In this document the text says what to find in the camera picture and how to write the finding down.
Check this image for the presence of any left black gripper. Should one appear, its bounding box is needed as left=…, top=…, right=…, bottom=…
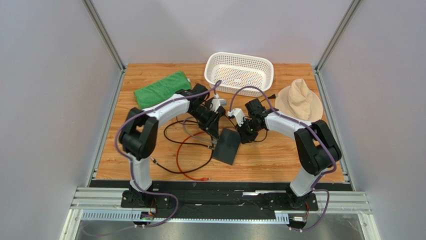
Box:
left=188, top=105, right=221, bottom=141

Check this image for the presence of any black network switch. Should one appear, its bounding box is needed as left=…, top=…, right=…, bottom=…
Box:
left=212, top=128, right=241, bottom=166

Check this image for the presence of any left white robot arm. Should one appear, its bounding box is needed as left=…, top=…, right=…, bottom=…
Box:
left=114, top=83, right=227, bottom=196

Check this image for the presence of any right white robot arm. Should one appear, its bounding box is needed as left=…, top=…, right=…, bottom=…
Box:
left=227, top=98, right=343, bottom=198

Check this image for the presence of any white perforated plastic basket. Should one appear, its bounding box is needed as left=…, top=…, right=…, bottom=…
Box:
left=204, top=52, right=274, bottom=98

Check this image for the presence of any beige bucket hat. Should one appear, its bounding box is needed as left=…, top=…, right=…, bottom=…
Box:
left=274, top=78, right=324, bottom=122

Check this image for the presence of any green folded towel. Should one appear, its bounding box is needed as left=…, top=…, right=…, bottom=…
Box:
left=133, top=71, right=191, bottom=109

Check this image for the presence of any gray ethernet cable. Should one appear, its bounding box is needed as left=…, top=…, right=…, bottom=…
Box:
left=181, top=116, right=217, bottom=146

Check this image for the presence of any black ethernet cable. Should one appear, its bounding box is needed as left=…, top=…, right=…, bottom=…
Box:
left=150, top=118, right=217, bottom=175

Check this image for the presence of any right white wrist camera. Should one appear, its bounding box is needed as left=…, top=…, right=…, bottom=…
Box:
left=227, top=108, right=246, bottom=127

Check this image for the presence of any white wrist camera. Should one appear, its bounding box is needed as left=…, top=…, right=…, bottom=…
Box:
left=227, top=108, right=246, bottom=127
left=210, top=94, right=228, bottom=112

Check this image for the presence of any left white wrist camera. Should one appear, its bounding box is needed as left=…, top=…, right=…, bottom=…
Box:
left=210, top=94, right=228, bottom=112

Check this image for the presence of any black adapter power cord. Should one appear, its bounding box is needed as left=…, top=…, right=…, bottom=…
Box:
left=226, top=94, right=277, bottom=143

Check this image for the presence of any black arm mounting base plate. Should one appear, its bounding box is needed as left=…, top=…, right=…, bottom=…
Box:
left=120, top=181, right=319, bottom=220

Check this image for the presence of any aluminium frame rail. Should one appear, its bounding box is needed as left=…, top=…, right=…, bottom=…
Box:
left=60, top=182, right=380, bottom=240

